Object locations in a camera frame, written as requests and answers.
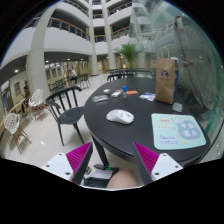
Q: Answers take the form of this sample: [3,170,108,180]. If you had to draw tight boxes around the blue-white plastic packet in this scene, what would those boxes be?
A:
[138,91,157,102]

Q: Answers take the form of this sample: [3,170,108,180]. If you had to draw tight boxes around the white perforated computer mouse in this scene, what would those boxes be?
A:
[105,108,135,126]

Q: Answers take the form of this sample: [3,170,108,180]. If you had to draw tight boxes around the white lattice chair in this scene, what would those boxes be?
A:
[3,112,33,155]
[27,88,48,120]

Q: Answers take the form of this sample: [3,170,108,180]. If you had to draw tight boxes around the clear cookie packet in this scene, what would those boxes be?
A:
[91,94,110,104]

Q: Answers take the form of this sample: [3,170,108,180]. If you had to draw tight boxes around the light green printed mouse pad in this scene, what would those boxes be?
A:
[150,113,208,151]

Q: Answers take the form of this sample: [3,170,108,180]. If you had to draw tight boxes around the row of black chairs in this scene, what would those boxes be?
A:
[106,68,157,82]

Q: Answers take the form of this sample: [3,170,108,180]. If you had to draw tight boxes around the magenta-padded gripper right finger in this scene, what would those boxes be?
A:
[133,141,184,186]

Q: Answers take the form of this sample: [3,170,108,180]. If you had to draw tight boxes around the black spindle-back chair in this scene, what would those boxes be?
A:
[44,85,86,147]

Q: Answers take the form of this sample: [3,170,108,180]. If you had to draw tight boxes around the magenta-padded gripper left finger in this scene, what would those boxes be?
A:
[40,141,95,185]

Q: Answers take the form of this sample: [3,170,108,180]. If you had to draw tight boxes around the brown paper bag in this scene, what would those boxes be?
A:
[154,46,179,105]

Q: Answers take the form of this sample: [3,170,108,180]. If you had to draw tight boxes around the green potted palm plant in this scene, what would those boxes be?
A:
[114,43,143,70]

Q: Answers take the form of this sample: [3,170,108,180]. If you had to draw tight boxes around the small grey flat case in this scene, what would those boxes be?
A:
[171,101,184,114]

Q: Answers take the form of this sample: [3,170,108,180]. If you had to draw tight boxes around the group of black chairs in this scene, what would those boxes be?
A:
[48,73,92,94]

